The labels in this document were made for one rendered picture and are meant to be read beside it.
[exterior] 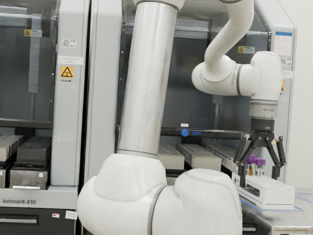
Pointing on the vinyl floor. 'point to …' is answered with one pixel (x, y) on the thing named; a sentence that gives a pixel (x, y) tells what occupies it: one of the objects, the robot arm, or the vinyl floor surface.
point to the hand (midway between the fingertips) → (258, 181)
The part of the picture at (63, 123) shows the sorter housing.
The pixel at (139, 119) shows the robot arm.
